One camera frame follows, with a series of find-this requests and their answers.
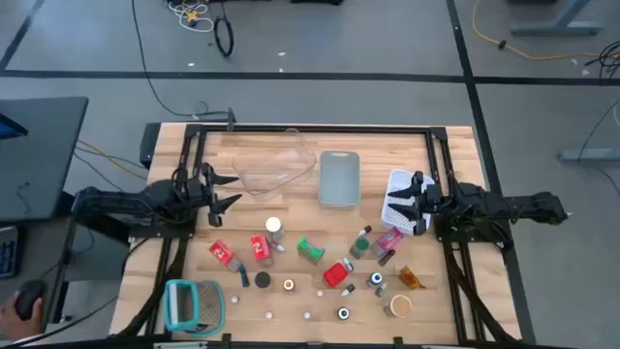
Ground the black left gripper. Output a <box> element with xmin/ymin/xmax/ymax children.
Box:
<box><xmin>186</xmin><ymin>162</ymin><xmax>243</xmax><ymax>228</ymax></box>

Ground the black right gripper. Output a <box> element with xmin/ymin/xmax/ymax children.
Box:
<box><xmin>387</xmin><ymin>171</ymin><xmax>443</xmax><ymax>237</ymax></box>

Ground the white perforated basket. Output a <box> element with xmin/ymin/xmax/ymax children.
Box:
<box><xmin>380</xmin><ymin>168</ymin><xmax>437</xmax><ymax>238</ymax></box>

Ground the clear plastic bin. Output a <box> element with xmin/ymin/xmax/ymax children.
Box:
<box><xmin>231</xmin><ymin>128</ymin><xmax>319</xmax><ymax>203</ymax></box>

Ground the white-lidded spice jar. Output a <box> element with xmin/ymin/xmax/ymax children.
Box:
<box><xmin>264</xmin><ymin>216</ymin><xmax>287</xmax><ymax>246</ymax></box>

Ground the green-lidded spice jar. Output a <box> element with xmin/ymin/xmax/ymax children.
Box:
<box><xmin>348</xmin><ymin>236</ymin><xmax>372</xmax><ymax>261</ymax></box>

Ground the grey plastic bin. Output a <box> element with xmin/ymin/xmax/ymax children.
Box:
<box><xmin>318</xmin><ymin>149</ymin><xmax>362</xmax><ymax>210</ymax></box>

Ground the amber brown bottle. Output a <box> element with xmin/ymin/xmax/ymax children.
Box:
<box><xmin>398</xmin><ymin>265</ymin><xmax>427</xmax><ymax>291</ymax></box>

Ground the red-lidded paprika tin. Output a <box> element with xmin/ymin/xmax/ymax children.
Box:
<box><xmin>323</xmin><ymin>262</ymin><xmax>350</xmax><ymax>288</ymax></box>

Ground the green Apple Jacks cereal box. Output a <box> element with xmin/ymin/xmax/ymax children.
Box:
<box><xmin>296</xmin><ymin>236</ymin><xmax>326</xmax><ymax>266</ymax></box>

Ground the tan-lidded jar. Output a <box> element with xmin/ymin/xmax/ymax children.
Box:
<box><xmin>383</xmin><ymin>294</ymin><xmax>414</xmax><ymax>320</ymax></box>

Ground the black desk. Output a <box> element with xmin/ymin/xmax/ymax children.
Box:
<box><xmin>0</xmin><ymin>95</ymin><xmax>90</xmax><ymax>223</ymax></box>

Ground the grey desk foot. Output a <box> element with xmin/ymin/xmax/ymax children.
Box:
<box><xmin>557</xmin><ymin>147</ymin><xmax>620</xmax><ymax>163</ymax></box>

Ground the grey keyboard desk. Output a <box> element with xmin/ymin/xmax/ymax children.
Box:
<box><xmin>0</xmin><ymin>216</ymin><xmax>77</xmax><ymax>340</ymax></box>

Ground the black computer mouse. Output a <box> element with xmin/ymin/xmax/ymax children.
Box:
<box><xmin>14</xmin><ymin>279</ymin><xmax>47</xmax><ymax>321</ymax></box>

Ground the computer monitor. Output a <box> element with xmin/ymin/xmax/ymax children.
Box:
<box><xmin>0</xmin><ymin>111</ymin><xmax>29</xmax><ymax>141</ymax></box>

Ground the black keyboard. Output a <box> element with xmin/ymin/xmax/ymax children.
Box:
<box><xmin>0</xmin><ymin>225</ymin><xmax>20</xmax><ymax>280</ymax></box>

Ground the grey desk leg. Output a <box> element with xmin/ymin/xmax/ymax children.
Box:
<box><xmin>511</xmin><ymin>0</ymin><xmax>605</xmax><ymax>36</ymax></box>

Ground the person's hand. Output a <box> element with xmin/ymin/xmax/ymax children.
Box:
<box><xmin>0</xmin><ymin>289</ymin><xmax>46</xmax><ymax>341</ymax></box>

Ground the black floor cable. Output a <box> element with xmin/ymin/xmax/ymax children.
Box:
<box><xmin>130</xmin><ymin>0</ymin><xmax>237</xmax><ymax>132</ymax></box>

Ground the black coiled cable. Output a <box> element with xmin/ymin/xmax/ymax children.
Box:
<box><xmin>212</xmin><ymin>2</ymin><xmax>235</xmax><ymax>58</ymax></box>

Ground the white cable bundle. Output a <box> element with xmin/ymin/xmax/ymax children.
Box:
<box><xmin>167</xmin><ymin>0</ymin><xmax>215</xmax><ymax>34</ymax></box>

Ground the yellow floor cable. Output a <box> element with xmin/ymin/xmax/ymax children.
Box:
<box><xmin>472</xmin><ymin>0</ymin><xmax>620</xmax><ymax>62</ymax></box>

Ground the black cable bundle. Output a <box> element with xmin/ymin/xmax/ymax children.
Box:
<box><xmin>583</xmin><ymin>41</ymin><xmax>620</xmax><ymax>79</ymax></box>

